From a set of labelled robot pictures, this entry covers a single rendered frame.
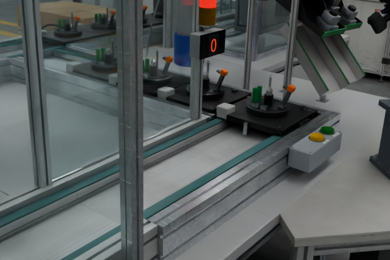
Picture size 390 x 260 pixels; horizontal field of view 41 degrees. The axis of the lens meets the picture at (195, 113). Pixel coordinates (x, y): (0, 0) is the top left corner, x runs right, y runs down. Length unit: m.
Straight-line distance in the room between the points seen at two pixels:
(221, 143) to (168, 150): 0.19
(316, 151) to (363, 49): 4.33
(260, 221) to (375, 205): 0.33
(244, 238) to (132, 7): 0.65
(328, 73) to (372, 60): 3.84
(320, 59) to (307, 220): 0.78
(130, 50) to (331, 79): 1.21
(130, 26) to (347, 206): 0.84
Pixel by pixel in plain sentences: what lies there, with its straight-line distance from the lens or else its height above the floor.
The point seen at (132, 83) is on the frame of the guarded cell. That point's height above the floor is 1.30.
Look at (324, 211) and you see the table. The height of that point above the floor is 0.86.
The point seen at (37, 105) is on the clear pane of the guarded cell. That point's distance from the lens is 0.74.
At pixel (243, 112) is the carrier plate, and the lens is 1.68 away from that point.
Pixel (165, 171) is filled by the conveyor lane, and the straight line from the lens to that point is 1.40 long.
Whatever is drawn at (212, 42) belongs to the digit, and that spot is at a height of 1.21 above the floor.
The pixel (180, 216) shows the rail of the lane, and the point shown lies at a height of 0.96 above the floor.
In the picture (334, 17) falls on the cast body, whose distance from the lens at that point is 1.83.
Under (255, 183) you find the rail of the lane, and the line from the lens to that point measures 1.37.
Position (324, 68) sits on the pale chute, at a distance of 1.94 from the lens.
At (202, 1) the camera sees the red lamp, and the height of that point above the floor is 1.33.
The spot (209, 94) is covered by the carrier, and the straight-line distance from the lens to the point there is 1.77.
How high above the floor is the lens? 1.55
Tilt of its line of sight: 21 degrees down
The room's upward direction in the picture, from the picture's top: 2 degrees clockwise
